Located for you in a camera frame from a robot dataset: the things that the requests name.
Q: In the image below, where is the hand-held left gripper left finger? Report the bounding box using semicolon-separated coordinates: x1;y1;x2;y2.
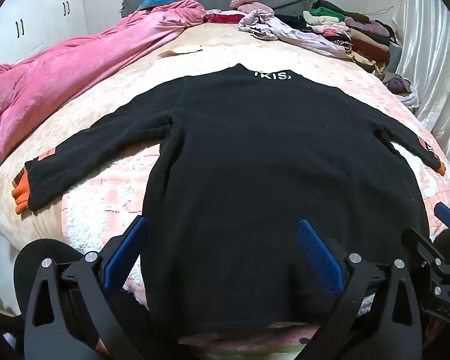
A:
24;215;151;360

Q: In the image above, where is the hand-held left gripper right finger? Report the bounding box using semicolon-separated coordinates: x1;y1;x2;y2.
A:
298;217;430;360

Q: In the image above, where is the black sweater with orange cuffs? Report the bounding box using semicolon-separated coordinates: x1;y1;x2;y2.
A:
12;63;446;340

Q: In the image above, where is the bag of clothes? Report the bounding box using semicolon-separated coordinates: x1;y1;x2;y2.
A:
382;73;421;111

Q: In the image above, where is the stack of folded clothes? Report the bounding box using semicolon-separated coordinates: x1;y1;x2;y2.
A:
302;0;400;74

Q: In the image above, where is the pink and white printed blanket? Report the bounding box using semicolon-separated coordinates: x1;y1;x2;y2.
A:
62;43;450;308

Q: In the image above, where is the white satin curtain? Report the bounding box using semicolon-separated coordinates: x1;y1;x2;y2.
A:
392;0;450;175

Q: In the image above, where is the pink quilt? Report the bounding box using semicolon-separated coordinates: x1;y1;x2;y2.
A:
0;0;207;186

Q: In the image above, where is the lavender garment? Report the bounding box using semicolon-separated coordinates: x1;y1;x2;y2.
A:
238;9;351;59

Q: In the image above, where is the beige fleece bed sheet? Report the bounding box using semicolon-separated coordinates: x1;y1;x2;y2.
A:
0;20;398;241

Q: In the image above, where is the crumpled black garment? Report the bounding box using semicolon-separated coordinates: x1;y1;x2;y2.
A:
274;14;317;32

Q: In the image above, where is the white wardrobe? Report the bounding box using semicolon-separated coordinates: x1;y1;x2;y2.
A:
0;0;89;68

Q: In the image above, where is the red cloth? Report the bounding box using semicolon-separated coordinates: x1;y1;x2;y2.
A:
204;10;248;25

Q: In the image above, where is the blue cloth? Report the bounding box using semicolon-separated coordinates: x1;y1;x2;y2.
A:
137;0;192;10

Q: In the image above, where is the pink fluffy garment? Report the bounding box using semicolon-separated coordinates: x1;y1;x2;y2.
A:
229;0;274;15

